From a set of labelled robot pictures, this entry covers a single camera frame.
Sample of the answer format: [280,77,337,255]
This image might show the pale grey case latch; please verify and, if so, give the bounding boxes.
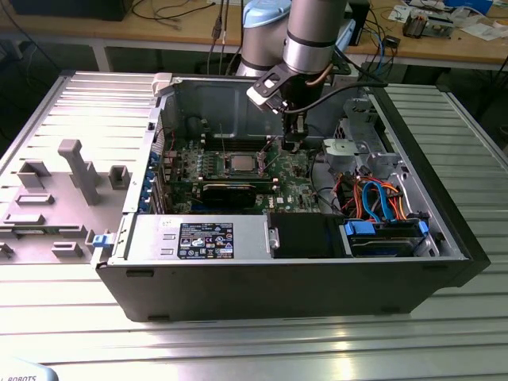
[152,72,176,98]

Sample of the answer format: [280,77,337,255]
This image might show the wooden desk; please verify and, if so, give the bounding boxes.
[0,0,508,72]

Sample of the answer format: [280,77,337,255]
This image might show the RAM slot black clips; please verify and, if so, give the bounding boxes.
[202,144,276,151]
[202,137,275,143]

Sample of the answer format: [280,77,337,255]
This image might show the pale blue teach pendant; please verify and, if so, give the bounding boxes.
[0,356,60,381]

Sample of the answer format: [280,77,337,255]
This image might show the blue cable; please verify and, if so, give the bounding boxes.
[376,23,392,71]

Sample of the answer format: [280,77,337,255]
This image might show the grey metal box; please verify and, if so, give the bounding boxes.
[426,14,454,40]

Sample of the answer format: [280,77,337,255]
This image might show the blue wire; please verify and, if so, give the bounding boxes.
[363,180,398,223]

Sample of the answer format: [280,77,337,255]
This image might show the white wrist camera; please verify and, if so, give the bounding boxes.
[245,67,290,116]

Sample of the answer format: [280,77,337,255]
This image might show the grey metal drive cage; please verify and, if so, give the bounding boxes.
[320,97,402,178]

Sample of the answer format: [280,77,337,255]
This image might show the hard disk in blue carrier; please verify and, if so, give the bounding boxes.
[341,220,432,259]

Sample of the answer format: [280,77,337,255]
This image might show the grey power supply unit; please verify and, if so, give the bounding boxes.
[125,214,275,261]

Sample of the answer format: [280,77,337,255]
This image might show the blue plastic latch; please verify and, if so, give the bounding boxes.
[91,233,115,250]

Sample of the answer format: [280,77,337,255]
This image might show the orange wire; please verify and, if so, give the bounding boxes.
[341,178,364,219]
[387,183,409,221]

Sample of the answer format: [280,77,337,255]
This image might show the green motherboard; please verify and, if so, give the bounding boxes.
[161,137,321,214]

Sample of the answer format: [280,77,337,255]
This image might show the thick black cable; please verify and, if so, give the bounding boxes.
[309,144,344,217]

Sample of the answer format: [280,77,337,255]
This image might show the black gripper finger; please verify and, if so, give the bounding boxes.
[283,114,310,155]

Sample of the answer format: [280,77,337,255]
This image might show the grey parts rack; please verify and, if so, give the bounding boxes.
[0,138,134,265]

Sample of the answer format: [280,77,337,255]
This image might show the hanging black cable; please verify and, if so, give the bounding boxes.
[206,0,244,76]

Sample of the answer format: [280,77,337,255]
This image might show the black camera cable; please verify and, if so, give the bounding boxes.
[283,81,390,117]

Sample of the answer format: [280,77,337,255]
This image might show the long black box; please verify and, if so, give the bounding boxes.
[10,0,129,21]

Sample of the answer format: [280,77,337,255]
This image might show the silver topped CPU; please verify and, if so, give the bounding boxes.
[231,155,256,172]

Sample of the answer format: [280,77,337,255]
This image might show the black fan shroud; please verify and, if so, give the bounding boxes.
[268,213,344,260]

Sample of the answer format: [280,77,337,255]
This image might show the white papers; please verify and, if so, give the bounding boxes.
[460,21,507,41]

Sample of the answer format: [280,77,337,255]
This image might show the black PC case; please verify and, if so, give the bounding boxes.
[94,72,492,323]

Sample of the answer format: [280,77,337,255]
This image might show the CPU socket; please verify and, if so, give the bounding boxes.
[221,152,266,179]

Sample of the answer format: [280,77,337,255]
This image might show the black graphics card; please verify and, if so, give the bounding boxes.
[174,178,277,210]

